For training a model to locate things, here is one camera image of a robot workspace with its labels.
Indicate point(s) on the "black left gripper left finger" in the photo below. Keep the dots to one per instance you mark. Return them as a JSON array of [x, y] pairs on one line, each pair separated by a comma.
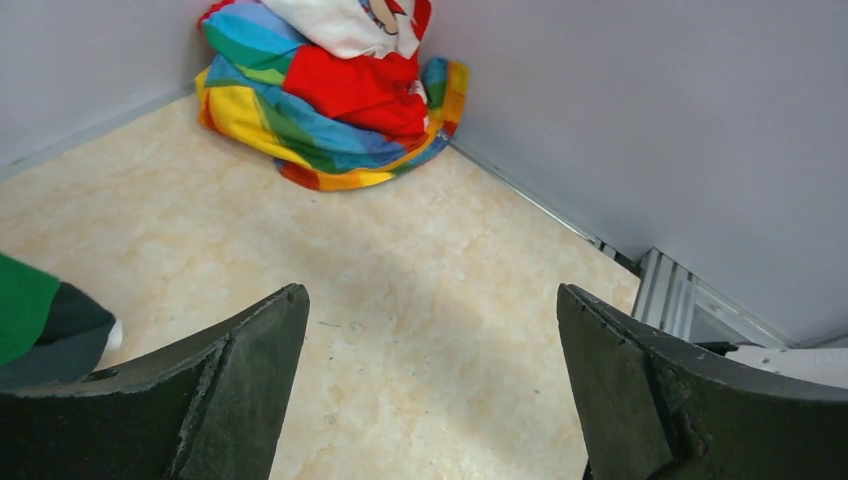
[[209, 406]]

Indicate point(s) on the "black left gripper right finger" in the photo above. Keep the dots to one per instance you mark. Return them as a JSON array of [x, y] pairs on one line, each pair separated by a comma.
[[654, 406]]

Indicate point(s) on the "red white cartoon jacket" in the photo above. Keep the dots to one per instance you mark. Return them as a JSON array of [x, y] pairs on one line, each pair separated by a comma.
[[353, 28]]

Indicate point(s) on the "dark grey jacket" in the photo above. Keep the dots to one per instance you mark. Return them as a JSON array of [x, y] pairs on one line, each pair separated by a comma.
[[77, 334]]

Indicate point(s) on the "green t-shirt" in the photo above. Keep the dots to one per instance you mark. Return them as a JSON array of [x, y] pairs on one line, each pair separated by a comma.
[[27, 294]]

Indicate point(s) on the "rainbow striped garment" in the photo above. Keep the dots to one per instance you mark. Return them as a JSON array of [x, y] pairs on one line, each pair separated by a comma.
[[331, 124]]

